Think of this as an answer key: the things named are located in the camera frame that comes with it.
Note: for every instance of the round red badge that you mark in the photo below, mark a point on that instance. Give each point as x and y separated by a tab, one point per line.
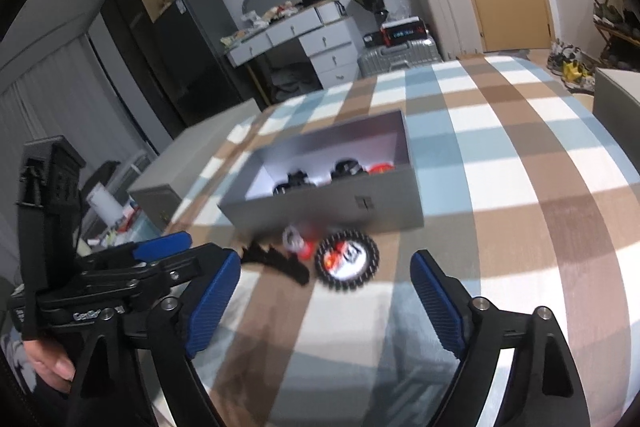
380	168

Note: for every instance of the pile of shoes on floor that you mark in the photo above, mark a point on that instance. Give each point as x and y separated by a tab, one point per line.
570	67

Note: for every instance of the large black claw hair clip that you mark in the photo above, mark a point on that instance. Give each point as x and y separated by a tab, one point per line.
275	259

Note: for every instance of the plaid tablecloth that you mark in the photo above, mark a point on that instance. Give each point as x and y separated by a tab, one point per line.
525	207

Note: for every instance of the dark grey fridge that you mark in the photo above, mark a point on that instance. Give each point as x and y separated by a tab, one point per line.
200	57

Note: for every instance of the small red and white charm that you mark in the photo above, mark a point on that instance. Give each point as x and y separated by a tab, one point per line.
342	259

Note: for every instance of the white cylindrical bin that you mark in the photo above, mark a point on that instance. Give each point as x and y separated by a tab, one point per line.
105	207

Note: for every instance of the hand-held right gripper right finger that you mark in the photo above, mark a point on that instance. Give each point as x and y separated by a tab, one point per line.
435	307

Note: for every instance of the grey cabinet with drawers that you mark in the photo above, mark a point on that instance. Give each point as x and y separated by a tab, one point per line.
200	157

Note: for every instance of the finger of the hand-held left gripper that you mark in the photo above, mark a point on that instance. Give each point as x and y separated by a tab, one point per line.
165	244
165	274

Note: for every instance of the black round hair accessory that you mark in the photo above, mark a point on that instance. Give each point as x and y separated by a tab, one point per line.
347	169

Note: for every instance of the grey desk with drawers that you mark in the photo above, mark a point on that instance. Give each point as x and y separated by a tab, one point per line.
330	52

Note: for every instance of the grey rectangular box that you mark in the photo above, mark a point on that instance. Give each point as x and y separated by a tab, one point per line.
325	207

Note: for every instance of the clutter pile on desk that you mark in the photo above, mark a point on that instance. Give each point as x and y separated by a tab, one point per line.
255	27

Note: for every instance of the white heater with grille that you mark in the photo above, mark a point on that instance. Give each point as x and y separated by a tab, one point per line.
137	164

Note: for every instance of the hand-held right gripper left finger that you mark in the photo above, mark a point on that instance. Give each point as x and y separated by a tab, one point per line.
215	302

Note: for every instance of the black looped hair clip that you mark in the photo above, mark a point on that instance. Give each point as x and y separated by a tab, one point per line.
295	182

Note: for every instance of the white upright suitcase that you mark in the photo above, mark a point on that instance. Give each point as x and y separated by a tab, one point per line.
450	7

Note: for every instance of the wooden shoe rack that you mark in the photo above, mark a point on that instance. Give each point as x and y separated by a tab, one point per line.
607	37

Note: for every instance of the silver suitcase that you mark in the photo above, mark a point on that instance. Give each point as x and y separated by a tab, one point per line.
390	57

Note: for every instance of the person's left hand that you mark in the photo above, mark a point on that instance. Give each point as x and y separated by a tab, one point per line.
50	359

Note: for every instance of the dark wardrobe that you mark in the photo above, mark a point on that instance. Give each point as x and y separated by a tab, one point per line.
132	57

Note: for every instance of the black and red box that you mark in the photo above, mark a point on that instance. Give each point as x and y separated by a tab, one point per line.
405	32

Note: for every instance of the small black box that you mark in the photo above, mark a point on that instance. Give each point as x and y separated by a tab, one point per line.
373	40

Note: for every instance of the plain grey cabinet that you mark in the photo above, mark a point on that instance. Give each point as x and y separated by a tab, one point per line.
620	102

